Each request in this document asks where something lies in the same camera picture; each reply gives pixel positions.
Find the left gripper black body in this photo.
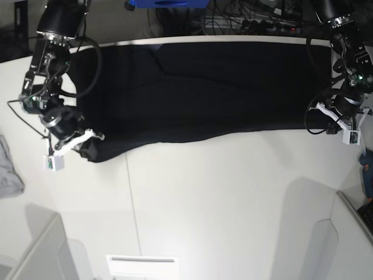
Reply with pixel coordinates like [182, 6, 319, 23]
[326, 93, 364, 130]

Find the black T-shirt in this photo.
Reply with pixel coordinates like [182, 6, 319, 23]
[76, 42, 331, 163]

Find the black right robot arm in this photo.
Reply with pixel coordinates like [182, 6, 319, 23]
[18, 1, 104, 160]

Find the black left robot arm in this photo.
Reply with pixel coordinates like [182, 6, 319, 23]
[311, 1, 372, 131]

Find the blue glue gun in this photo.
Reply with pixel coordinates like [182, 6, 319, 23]
[359, 149, 372, 201]

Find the grey cloth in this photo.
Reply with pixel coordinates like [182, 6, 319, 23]
[1, 135, 25, 199]

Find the black keyboard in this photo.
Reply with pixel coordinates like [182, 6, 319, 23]
[358, 201, 373, 233]

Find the blue box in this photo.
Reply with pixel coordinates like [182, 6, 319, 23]
[125, 0, 210, 11]

